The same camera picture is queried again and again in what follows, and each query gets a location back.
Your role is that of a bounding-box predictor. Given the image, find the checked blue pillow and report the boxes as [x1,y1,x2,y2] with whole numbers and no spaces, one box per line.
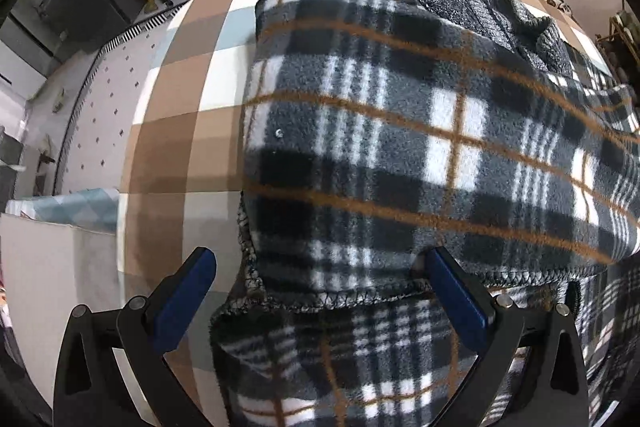
[5,188,121,235]

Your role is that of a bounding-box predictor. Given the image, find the plaid fleece jacket knit sleeves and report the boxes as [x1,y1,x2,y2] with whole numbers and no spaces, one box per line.
[210,0,640,427]

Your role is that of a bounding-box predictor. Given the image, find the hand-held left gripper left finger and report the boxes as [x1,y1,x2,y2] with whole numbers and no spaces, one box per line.
[52,247,217,427]

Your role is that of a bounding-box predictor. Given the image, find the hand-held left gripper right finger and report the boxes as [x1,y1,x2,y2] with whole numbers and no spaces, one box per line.
[424,247,591,427]

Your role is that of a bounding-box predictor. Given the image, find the grey dotted floor mat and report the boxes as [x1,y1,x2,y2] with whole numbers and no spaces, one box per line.
[52,14,186,198]

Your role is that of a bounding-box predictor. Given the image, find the checked brown blue bed sheet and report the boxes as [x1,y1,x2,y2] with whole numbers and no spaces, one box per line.
[117,0,616,427]

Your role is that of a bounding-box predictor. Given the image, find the wooden shoe rack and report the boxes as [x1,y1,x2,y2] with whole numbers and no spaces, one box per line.
[595,9,640,82]

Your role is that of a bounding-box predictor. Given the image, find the dark grey cabinet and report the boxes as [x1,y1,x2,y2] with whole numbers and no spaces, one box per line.
[0,0,146,72]

